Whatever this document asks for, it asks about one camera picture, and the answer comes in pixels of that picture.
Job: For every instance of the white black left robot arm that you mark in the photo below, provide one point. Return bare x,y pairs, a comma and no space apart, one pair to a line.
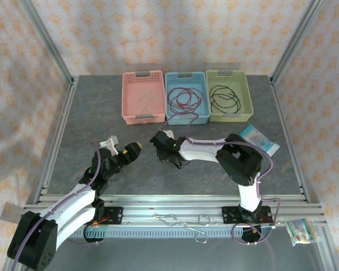
73,197

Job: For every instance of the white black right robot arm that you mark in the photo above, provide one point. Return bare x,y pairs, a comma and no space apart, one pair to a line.
203,149

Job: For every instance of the pink perforated plastic basket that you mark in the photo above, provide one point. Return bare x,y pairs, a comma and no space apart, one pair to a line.
130,104

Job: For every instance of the aluminium mounting beam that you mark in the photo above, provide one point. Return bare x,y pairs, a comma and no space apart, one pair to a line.
172,203

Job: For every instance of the blue perforated plastic basket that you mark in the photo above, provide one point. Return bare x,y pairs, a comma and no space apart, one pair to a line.
186,82

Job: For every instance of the blue white wipe packet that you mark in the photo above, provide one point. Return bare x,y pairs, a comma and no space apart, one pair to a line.
260,139

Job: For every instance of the green perforated plastic basket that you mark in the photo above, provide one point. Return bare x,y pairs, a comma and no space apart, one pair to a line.
245,93

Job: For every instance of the small packet bottom right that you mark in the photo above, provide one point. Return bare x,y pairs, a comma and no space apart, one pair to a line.
302,231

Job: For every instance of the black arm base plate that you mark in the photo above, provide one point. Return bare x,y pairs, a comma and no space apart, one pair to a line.
115,216
228,216

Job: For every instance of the aluminium side rail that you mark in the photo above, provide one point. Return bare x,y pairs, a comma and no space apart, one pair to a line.
288,141
59,135

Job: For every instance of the aluminium frame post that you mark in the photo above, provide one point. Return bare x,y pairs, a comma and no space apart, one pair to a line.
47,39
296,39

